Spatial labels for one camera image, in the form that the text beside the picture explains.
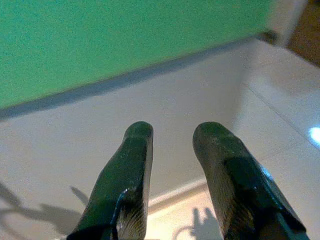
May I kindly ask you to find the white skirting board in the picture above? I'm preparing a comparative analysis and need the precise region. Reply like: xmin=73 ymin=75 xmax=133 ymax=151
xmin=147 ymin=178 xmax=209 ymax=213

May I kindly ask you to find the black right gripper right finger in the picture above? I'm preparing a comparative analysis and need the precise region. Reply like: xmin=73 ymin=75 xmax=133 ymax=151
xmin=192 ymin=121 xmax=311 ymax=240

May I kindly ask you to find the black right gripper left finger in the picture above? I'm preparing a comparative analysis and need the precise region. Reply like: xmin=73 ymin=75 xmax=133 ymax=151
xmin=66 ymin=121 xmax=154 ymax=240

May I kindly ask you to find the green backdrop sheet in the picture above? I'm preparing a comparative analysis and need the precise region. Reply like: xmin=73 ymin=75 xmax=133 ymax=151
xmin=0 ymin=0 xmax=278 ymax=121

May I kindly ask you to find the brown wooden door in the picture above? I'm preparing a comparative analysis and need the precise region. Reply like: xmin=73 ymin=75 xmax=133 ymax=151
xmin=287 ymin=0 xmax=320 ymax=68

